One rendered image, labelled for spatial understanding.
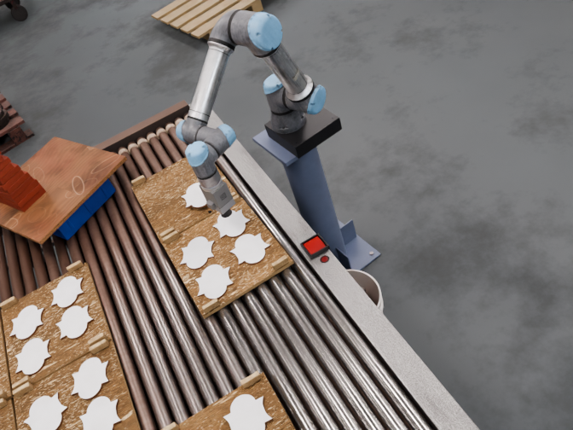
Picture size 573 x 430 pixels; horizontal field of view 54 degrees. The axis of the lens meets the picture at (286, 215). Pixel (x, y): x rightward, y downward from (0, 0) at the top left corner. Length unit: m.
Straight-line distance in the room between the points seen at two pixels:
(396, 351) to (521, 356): 1.12
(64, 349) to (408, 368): 1.13
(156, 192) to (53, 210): 0.41
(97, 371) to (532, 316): 1.88
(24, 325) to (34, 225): 0.42
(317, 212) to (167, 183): 0.75
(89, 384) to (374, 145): 2.41
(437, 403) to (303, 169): 1.30
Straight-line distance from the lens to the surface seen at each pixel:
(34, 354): 2.14
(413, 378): 1.64
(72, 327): 2.12
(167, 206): 2.32
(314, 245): 1.95
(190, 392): 1.79
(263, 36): 1.94
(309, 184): 2.60
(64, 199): 2.48
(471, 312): 2.83
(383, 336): 1.71
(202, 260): 2.04
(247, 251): 1.99
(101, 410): 1.87
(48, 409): 1.98
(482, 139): 3.64
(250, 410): 1.66
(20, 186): 2.52
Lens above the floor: 2.38
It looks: 44 degrees down
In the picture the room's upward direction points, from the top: 21 degrees counter-clockwise
